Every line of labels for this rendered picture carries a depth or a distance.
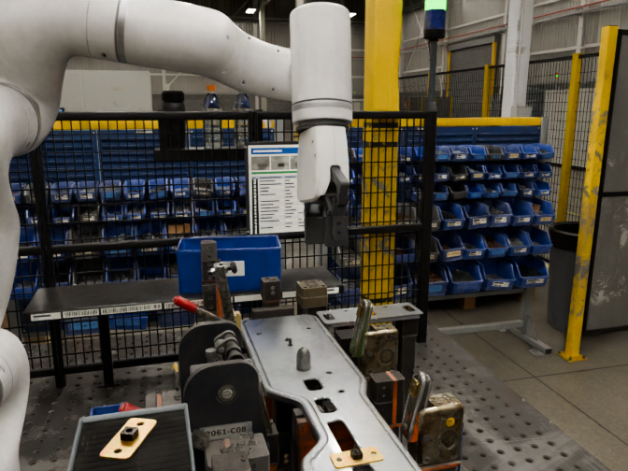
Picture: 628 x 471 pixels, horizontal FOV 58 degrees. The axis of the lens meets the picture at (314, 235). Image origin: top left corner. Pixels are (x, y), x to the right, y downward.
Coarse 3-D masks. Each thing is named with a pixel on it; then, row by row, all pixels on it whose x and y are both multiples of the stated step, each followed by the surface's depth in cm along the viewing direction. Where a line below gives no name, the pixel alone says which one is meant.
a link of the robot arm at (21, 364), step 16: (0, 336) 88; (16, 336) 92; (0, 352) 85; (16, 352) 88; (0, 368) 83; (16, 368) 87; (16, 384) 88; (16, 400) 89; (0, 416) 88; (16, 416) 89; (0, 432) 87; (16, 432) 88; (0, 448) 85; (16, 448) 87; (0, 464) 84; (16, 464) 87
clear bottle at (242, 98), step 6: (240, 96) 181; (246, 96) 182; (240, 102) 181; (246, 102) 181; (234, 108) 182; (240, 108) 181; (246, 108) 181; (234, 120) 183; (240, 120) 182; (246, 120) 182; (234, 126) 184; (240, 126) 182; (246, 126) 182; (234, 138) 185; (240, 138) 183; (246, 138) 183; (234, 144) 186; (240, 144) 183
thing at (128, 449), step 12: (132, 420) 73; (144, 420) 73; (120, 432) 71; (132, 432) 69; (144, 432) 71; (108, 444) 68; (120, 444) 68; (132, 444) 68; (108, 456) 66; (120, 456) 66
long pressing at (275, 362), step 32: (256, 320) 152; (288, 320) 152; (256, 352) 132; (288, 352) 132; (320, 352) 132; (288, 384) 117; (320, 384) 117; (352, 384) 117; (320, 416) 105; (352, 416) 105; (320, 448) 94; (384, 448) 95
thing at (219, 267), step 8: (216, 264) 127; (232, 264) 127; (208, 272) 126; (216, 272) 125; (224, 272) 126; (232, 272) 127; (224, 280) 126; (224, 288) 126; (224, 296) 127; (224, 304) 127; (224, 312) 128; (232, 312) 128; (232, 320) 129
